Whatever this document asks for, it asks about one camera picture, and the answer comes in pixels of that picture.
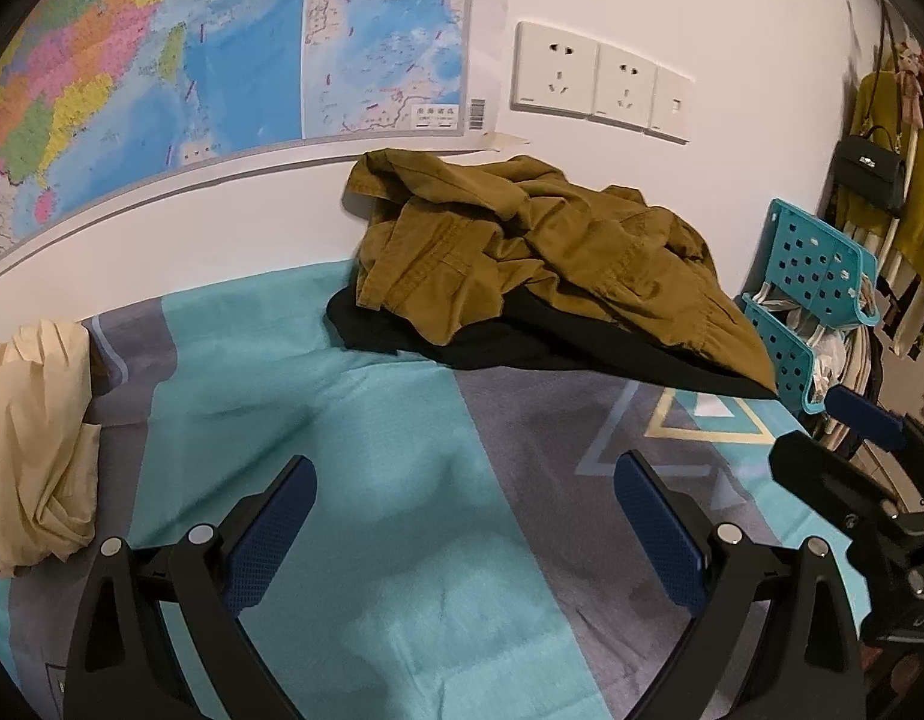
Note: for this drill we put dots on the teal perforated plastic rack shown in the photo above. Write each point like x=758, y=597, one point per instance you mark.
x=817, y=282

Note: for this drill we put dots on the black garment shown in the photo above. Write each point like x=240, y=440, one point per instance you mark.
x=529, y=334

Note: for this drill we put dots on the olive brown jacket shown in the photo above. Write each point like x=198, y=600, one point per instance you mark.
x=447, y=245

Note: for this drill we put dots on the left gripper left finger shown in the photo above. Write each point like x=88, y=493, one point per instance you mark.
x=121, y=662

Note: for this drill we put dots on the cream crumpled cloth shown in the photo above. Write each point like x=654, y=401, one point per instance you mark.
x=48, y=451

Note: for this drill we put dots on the mustard yellow hanging garment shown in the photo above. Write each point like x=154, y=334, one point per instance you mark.
x=894, y=98

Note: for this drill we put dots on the colourful wall map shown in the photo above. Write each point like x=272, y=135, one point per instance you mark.
x=97, y=96

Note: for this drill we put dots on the white wall socket middle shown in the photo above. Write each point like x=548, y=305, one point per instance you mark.
x=624, y=84

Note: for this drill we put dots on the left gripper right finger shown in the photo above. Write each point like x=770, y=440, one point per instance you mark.
x=806, y=663

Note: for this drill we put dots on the teal grey bed sheet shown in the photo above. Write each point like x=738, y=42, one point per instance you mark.
x=466, y=556

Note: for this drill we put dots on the black handbag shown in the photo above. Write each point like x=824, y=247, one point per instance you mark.
x=875, y=173

